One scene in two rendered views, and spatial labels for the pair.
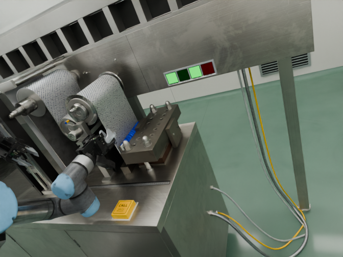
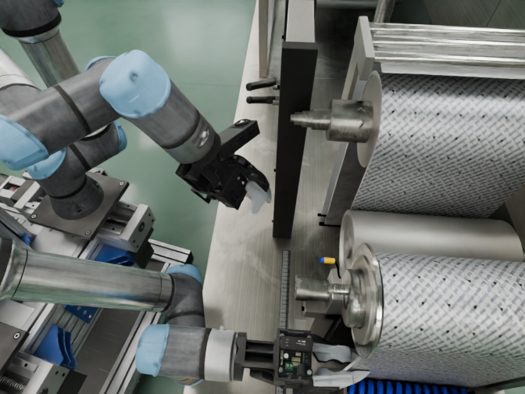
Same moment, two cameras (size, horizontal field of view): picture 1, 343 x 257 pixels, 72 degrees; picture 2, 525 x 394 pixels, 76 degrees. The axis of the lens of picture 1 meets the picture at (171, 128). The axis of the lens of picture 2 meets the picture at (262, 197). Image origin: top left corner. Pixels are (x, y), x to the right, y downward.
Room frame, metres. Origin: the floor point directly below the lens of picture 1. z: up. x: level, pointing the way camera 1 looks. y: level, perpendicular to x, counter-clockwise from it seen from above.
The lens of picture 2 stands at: (0.79, 0.23, 1.70)
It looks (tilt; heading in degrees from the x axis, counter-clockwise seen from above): 55 degrees down; 67
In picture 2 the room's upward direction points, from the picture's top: straight up
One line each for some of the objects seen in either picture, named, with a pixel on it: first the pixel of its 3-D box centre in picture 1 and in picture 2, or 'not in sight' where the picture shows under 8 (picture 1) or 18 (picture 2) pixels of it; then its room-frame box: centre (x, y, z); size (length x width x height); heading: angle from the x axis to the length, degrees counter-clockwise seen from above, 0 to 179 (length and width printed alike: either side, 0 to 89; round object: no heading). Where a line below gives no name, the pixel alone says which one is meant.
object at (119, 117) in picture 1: (120, 120); (426, 371); (1.06, 0.21, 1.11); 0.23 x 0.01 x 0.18; 152
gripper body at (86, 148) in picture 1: (93, 149); (274, 358); (0.85, 0.32, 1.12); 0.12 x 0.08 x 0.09; 152
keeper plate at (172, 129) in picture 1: (174, 132); not in sight; (1.01, -0.01, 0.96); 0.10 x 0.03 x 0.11; 152
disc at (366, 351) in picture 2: (81, 110); (362, 298); (0.97, 0.32, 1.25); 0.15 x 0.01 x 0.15; 62
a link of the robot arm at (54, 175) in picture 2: not in sight; (55, 163); (0.51, 1.03, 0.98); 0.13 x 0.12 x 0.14; 21
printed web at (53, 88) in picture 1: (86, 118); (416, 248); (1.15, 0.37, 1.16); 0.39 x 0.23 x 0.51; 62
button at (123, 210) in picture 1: (123, 209); not in sight; (0.70, 0.29, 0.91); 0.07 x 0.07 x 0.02; 62
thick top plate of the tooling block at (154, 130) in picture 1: (154, 131); not in sight; (1.04, 0.08, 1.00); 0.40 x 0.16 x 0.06; 152
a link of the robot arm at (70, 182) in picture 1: (70, 181); (176, 350); (0.71, 0.39, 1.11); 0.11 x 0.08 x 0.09; 152
